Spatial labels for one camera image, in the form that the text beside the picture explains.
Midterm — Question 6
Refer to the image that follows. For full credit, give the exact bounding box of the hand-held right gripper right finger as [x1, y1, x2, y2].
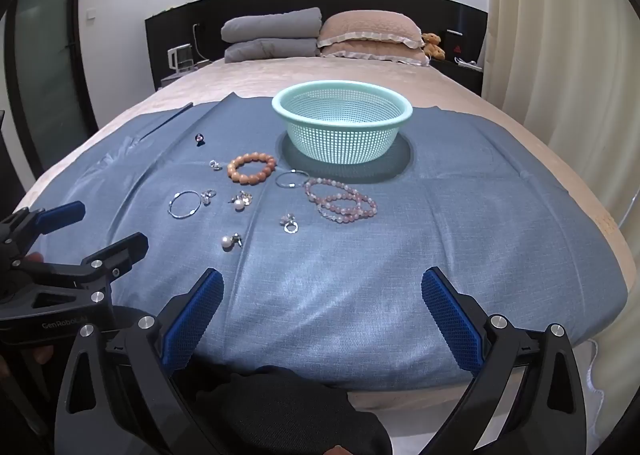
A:
[421, 266, 587, 455]

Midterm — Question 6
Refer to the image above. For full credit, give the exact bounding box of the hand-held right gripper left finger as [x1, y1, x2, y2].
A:
[54, 267, 226, 455]

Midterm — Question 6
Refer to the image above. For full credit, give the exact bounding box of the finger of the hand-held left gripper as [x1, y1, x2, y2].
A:
[12, 232, 150, 306]
[0, 200, 86, 271]

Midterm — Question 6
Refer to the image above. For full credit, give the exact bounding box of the large silver hoop bangle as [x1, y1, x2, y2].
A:
[168, 190, 202, 220]

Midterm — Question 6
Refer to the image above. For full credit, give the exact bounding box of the orange bead bracelet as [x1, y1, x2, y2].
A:
[227, 152, 277, 184]

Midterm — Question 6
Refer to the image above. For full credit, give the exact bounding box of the small silver hoop bangle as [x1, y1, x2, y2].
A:
[275, 169, 312, 188]

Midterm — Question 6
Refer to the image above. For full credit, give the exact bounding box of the pink bead bracelet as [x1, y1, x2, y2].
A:
[303, 176, 379, 222]

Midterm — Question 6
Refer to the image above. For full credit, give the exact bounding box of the teal plastic mesh basket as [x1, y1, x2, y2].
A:
[271, 80, 414, 165]

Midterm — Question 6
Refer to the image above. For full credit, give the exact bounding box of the person's left hand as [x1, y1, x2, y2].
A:
[0, 344, 57, 386]

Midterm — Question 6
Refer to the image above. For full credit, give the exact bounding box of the blue cloth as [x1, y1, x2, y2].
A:
[30, 92, 629, 391]

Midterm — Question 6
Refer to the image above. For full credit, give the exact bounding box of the dark glass door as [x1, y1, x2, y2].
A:
[9, 0, 99, 176]

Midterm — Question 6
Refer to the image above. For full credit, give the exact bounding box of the white kettle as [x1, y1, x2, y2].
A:
[167, 44, 196, 75]

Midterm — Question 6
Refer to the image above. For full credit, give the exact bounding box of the black headboard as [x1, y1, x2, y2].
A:
[144, 0, 489, 96]

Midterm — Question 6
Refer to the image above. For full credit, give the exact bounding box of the black nightstand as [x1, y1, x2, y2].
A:
[431, 59, 484, 96]

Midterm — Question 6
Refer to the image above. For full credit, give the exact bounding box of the grey pillow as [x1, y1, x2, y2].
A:
[220, 7, 323, 44]
[223, 37, 321, 63]

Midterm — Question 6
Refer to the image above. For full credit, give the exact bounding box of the beige bed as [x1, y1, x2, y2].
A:
[10, 56, 637, 436]

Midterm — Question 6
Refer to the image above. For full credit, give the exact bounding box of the brown teddy bear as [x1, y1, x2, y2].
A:
[421, 33, 446, 61]

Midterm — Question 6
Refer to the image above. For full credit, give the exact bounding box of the black box with red triangle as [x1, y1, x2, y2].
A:
[445, 29, 464, 62]

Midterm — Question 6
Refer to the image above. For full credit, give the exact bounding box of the pink frilled pillow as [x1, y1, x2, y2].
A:
[316, 11, 425, 48]
[319, 42, 429, 68]

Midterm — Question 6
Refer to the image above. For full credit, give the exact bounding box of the cream curtain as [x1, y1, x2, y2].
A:
[481, 0, 640, 236]

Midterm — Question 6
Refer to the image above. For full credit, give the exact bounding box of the white charging cable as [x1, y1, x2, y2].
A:
[192, 23, 211, 66]

